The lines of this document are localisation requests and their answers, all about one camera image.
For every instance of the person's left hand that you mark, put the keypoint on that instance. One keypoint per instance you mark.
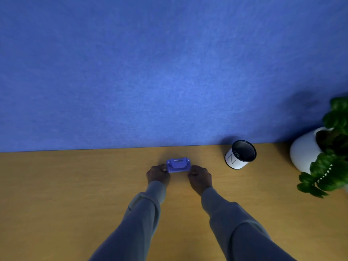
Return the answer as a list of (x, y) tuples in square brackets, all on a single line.
[(157, 175)]

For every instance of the person's right hand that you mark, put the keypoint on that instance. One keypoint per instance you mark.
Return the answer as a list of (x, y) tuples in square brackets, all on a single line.
[(200, 179)]

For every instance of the person's left fingers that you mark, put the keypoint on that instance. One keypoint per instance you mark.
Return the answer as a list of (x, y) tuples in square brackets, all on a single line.
[(164, 169)]

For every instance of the person's right fingers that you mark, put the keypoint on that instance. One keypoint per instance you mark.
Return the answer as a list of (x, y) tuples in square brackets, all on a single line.
[(193, 171)]

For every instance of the blue plastic device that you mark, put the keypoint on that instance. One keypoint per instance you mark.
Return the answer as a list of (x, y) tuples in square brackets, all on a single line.
[(178, 164)]

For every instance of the person's left forearm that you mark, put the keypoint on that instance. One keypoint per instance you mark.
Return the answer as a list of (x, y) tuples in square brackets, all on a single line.
[(136, 217)]

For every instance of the person's right forearm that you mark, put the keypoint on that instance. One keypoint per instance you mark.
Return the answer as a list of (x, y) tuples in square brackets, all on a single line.
[(233, 225)]

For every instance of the white cup with black interior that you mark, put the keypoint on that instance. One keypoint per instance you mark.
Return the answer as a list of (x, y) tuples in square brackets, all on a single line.
[(239, 156)]

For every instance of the white round plant pot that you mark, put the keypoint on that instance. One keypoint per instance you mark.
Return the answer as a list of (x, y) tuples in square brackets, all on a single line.
[(306, 152)]

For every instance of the green leafy plant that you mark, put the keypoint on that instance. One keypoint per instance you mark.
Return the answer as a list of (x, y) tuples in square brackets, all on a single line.
[(326, 165)]

